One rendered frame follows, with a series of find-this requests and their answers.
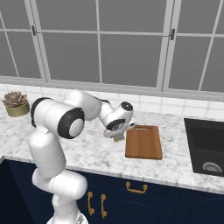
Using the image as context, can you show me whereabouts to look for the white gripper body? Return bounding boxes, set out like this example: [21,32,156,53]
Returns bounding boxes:
[103,123,137,139]

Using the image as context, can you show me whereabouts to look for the tan sponge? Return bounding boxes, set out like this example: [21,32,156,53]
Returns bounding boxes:
[113,134,126,144]

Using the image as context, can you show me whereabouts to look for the wooden cutting board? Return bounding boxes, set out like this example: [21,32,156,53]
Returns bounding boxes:
[124,124,164,161]

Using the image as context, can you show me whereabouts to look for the navy drawer front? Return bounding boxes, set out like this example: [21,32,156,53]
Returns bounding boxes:
[95,171,183,202]

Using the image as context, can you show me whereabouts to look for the grey framed window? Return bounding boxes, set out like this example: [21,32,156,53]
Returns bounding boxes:
[0,0,224,102]

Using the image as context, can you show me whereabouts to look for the black sink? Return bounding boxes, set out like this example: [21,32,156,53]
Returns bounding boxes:
[183,117,224,178]

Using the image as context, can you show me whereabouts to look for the succulent in olive pot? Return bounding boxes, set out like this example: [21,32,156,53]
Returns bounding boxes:
[2,90,31,118]

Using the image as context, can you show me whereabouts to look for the navy cupboard panel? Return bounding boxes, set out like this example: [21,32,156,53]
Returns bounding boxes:
[179,187,224,224]

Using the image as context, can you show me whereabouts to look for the brass drawer handle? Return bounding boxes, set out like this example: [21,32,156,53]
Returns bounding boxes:
[125,181,149,194]

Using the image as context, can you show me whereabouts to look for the brass door handle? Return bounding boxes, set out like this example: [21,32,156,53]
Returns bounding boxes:
[87,191,95,217]
[100,193,108,220]

